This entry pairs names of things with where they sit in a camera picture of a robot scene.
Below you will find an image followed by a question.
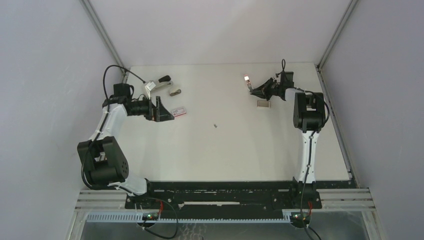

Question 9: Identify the right green circuit board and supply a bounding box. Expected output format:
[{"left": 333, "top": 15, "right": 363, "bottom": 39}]
[{"left": 289, "top": 212, "right": 311, "bottom": 229}]

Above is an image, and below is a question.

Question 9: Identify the black and beige stapler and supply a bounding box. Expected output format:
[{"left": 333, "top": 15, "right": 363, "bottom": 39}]
[{"left": 153, "top": 75, "right": 174, "bottom": 92}]

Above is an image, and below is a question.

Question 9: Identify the left green circuit board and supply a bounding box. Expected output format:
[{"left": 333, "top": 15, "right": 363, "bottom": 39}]
[{"left": 142, "top": 213, "right": 160, "bottom": 221}]

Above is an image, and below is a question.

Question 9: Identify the white slotted cable duct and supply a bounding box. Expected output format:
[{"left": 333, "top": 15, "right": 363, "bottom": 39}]
[{"left": 86, "top": 211, "right": 292, "bottom": 224}]

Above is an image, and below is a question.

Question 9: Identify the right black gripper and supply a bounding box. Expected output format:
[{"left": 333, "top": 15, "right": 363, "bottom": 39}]
[{"left": 251, "top": 77, "right": 284, "bottom": 101}]

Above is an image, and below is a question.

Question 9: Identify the right black camera cable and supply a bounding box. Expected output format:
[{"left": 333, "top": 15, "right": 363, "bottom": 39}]
[{"left": 276, "top": 58, "right": 330, "bottom": 240}]

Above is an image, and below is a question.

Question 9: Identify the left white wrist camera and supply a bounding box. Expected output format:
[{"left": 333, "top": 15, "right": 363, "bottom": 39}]
[{"left": 143, "top": 80, "right": 158, "bottom": 99}]

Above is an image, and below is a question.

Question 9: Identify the right corner frame post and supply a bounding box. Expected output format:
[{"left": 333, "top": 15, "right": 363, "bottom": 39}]
[{"left": 316, "top": 0, "right": 360, "bottom": 72}]

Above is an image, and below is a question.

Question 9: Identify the aluminium frame rail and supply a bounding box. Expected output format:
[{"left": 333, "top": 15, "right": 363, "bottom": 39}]
[{"left": 75, "top": 189, "right": 377, "bottom": 213}]

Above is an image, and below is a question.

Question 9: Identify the green circuit board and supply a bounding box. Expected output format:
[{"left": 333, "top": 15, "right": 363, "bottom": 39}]
[
  {"left": 142, "top": 213, "right": 160, "bottom": 221},
  {"left": 289, "top": 212, "right": 311, "bottom": 229}
]

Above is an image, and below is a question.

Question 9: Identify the left corner frame post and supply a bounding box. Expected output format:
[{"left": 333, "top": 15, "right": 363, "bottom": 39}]
[{"left": 79, "top": 0, "right": 125, "bottom": 67}]

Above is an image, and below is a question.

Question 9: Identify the left black camera cable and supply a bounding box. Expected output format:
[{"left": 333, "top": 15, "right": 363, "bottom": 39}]
[{"left": 81, "top": 64, "right": 147, "bottom": 190}]

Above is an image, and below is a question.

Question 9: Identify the corner frame post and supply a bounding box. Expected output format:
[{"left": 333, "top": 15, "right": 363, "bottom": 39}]
[
  {"left": 316, "top": 0, "right": 360, "bottom": 72},
  {"left": 79, "top": 0, "right": 125, "bottom": 67}
]

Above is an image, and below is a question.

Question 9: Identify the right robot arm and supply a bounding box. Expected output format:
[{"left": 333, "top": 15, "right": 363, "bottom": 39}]
[{"left": 244, "top": 71, "right": 330, "bottom": 184}]

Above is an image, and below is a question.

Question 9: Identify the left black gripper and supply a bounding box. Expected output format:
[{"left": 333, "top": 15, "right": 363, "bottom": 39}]
[{"left": 128, "top": 95, "right": 174, "bottom": 123}]

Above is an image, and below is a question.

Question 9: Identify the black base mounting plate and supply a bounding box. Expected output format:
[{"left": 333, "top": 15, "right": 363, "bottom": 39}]
[{"left": 125, "top": 180, "right": 356, "bottom": 219}]

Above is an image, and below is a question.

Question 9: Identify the small brown stapler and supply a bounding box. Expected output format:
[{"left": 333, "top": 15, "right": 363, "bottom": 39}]
[{"left": 168, "top": 88, "right": 182, "bottom": 97}]

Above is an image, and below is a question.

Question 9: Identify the red white staple box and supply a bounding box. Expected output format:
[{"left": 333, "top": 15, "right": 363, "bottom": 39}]
[{"left": 171, "top": 107, "right": 187, "bottom": 118}]

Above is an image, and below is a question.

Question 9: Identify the black camera cable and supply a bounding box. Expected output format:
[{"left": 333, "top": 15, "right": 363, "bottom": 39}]
[
  {"left": 81, "top": 64, "right": 147, "bottom": 190},
  {"left": 276, "top": 58, "right": 330, "bottom": 240}
]

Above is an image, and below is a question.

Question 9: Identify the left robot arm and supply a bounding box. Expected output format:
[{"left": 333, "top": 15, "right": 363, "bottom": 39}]
[{"left": 77, "top": 81, "right": 174, "bottom": 209}]

